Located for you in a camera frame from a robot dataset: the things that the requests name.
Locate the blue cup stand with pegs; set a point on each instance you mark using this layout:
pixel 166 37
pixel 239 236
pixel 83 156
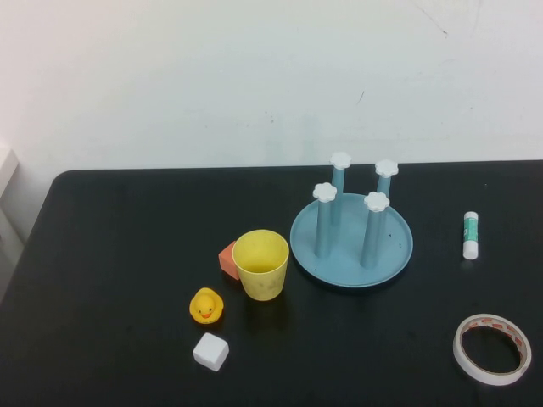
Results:
pixel 348 267

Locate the white green glue stick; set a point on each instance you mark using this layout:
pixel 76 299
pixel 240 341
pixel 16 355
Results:
pixel 472 235

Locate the white adhesive tape roll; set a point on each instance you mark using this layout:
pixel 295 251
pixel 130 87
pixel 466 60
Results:
pixel 488 378

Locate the white foam cube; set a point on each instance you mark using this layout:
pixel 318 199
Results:
pixel 210 352

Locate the yellow rubber duck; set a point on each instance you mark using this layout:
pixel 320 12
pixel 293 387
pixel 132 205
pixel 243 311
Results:
pixel 205 307

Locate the yellow plastic cup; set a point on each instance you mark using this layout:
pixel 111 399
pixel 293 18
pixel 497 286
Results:
pixel 263 284

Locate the orange foam cube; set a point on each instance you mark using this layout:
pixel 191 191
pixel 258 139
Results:
pixel 227 260

